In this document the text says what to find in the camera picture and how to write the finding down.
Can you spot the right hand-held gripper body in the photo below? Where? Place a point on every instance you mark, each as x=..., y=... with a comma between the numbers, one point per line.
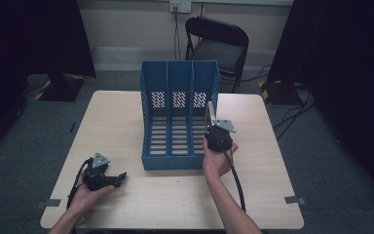
x=220, y=136

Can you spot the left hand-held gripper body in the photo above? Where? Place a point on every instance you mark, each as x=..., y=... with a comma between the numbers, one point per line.
x=96, y=174

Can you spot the picture book with green leaf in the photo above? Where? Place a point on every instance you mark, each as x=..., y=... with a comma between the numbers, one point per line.
x=211, y=112

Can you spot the blue three-slot file rack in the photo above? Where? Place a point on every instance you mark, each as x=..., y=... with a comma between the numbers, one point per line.
x=175, y=159

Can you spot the person's left hand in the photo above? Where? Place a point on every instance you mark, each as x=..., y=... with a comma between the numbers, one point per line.
x=86, y=196

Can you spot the person's right hand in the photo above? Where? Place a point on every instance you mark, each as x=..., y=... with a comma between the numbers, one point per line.
x=217, y=162

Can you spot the grey tape strip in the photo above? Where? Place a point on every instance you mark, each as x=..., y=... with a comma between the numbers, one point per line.
x=294, y=200
x=48, y=203

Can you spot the black stand base yellow tape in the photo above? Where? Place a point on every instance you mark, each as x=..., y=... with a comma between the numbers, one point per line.
x=277, y=92
x=60, y=87

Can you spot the black folding chair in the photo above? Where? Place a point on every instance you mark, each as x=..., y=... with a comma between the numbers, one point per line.
x=219, y=52

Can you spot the black curtain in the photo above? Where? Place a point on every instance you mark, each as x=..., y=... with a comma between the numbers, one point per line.
x=29, y=48
x=344, y=65

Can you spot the white wall socket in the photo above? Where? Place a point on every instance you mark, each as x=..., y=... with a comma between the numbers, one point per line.
x=180, y=6

